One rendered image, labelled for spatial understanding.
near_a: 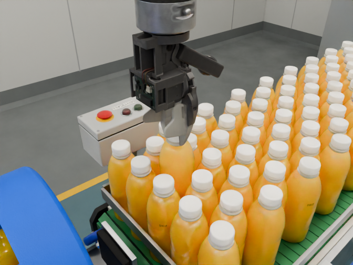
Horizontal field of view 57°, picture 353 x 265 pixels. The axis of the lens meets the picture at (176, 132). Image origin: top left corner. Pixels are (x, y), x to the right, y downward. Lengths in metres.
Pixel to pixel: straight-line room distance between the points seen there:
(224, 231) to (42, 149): 2.29
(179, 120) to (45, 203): 0.26
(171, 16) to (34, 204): 0.30
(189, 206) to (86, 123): 0.36
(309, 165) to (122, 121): 0.42
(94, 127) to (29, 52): 2.63
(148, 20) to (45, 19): 2.90
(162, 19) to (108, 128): 0.36
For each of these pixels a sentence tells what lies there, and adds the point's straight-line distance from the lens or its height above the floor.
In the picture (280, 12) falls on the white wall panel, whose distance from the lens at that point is 5.19.
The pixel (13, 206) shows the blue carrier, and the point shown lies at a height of 1.23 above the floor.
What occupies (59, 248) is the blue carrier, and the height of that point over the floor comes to 1.21.
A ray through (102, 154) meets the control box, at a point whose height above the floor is 1.04.
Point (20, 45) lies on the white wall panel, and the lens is 3.33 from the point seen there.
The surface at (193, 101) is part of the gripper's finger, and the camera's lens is 0.54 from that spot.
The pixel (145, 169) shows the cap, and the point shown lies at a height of 1.10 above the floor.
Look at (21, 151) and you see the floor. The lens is 2.76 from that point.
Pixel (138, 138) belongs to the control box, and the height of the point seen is 1.04.
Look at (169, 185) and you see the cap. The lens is 0.59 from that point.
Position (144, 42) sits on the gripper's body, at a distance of 0.48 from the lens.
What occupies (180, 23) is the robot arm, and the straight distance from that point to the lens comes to 0.47.
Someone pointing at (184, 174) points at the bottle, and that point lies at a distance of 0.64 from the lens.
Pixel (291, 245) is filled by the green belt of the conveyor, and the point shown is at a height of 0.90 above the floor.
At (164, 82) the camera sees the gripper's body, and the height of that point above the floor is 1.30.
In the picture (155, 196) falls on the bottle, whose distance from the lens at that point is 0.61.
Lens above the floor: 1.51
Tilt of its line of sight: 34 degrees down
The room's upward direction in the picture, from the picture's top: straight up
